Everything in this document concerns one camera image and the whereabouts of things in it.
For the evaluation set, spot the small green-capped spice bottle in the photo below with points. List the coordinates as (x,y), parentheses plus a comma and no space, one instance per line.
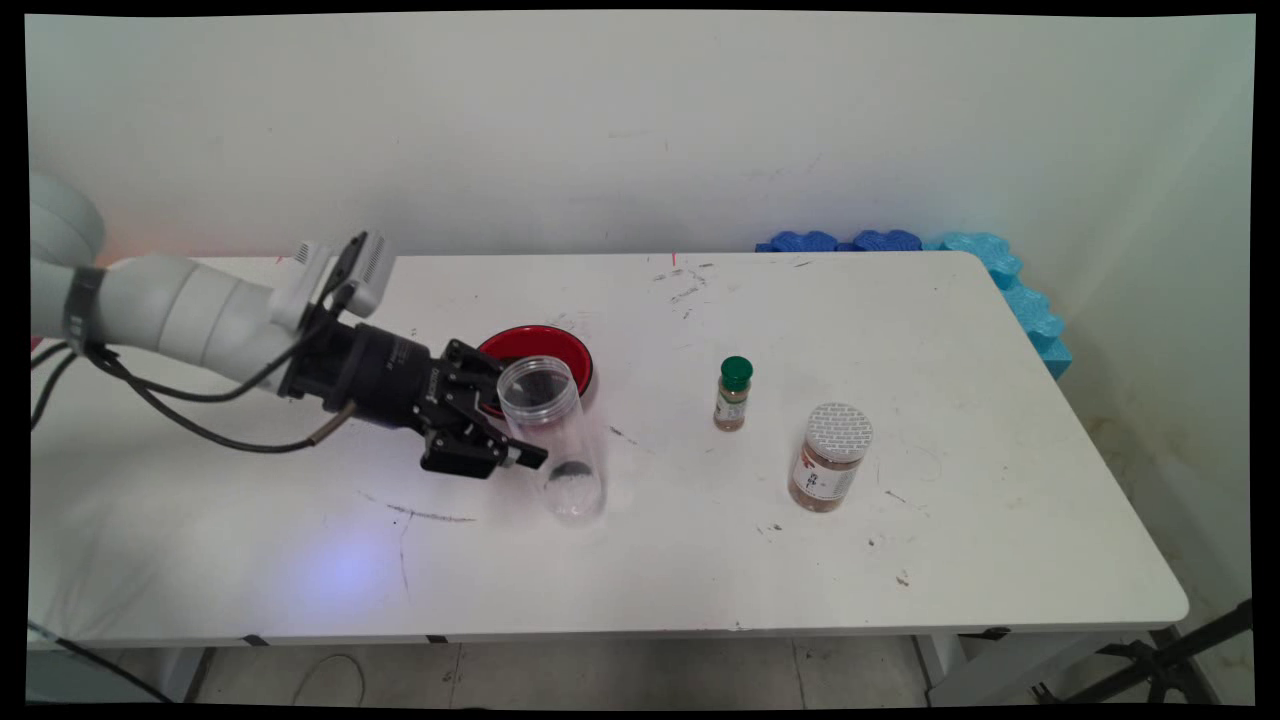
(732,400)

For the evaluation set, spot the white-lidded spice jar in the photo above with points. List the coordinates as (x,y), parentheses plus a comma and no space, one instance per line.
(828,470)

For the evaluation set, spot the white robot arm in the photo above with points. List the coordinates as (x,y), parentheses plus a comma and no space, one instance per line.
(190,305)

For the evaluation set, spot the white table leg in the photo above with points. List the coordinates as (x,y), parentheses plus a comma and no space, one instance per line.
(975,680)
(180,670)

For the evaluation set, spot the light blue foam mat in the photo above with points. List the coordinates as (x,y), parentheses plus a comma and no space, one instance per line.
(1000,262)

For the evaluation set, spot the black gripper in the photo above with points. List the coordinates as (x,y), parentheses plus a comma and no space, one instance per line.
(370,380)

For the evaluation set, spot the red bowl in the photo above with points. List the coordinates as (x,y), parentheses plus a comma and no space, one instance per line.
(530,342)

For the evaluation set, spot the black tripod stand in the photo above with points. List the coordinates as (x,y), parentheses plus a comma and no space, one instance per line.
(1180,650)

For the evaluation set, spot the clear plastic jar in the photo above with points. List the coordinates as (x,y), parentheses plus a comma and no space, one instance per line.
(565,450)

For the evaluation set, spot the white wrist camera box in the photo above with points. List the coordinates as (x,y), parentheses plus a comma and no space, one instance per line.
(372,275)

